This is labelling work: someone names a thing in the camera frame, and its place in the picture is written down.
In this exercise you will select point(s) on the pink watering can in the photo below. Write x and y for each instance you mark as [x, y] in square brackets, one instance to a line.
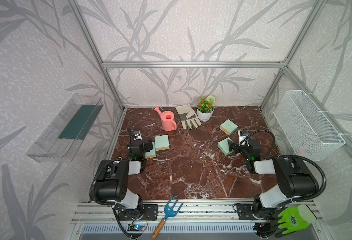
[168, 120]

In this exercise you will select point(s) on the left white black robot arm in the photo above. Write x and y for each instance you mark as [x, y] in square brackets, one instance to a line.
[110, 184]

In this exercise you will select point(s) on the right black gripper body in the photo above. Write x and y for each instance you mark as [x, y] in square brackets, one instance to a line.
[234, 145]

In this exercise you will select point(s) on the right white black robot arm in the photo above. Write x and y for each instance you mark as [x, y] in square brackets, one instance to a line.
[298, 178]

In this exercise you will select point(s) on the mint drawer jewelry box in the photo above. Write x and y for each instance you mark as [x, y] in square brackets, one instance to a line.
[162, 143]

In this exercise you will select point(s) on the small circuit board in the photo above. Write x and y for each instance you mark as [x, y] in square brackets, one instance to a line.
[137, 227]

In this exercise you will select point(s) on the blue garden fork wooden handle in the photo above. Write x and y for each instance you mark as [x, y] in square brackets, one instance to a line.
[170, 212]

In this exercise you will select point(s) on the white wire mesh basket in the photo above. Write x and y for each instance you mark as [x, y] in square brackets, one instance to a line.
[308, 130]

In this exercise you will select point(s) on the grey work gloves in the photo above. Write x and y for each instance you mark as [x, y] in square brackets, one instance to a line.
[188, 117]

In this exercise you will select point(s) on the potted plant white pot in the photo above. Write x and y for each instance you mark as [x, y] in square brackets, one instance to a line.
[205, 108]

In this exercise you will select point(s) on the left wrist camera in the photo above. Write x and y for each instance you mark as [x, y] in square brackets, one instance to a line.
[136, 135]

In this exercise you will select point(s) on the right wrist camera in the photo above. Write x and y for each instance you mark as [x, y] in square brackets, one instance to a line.
[242, 134]

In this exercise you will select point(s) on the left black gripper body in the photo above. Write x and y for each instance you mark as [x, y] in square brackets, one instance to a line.
[146, 146]

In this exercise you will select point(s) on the green black garden glove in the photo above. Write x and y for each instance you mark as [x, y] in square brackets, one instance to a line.
[292, 219]

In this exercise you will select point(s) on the clear plastic wall shelf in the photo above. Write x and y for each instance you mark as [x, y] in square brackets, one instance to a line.
[62, 139]

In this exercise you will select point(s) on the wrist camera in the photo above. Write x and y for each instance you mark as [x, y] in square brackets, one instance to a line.
[136, 135]
[242, 134]

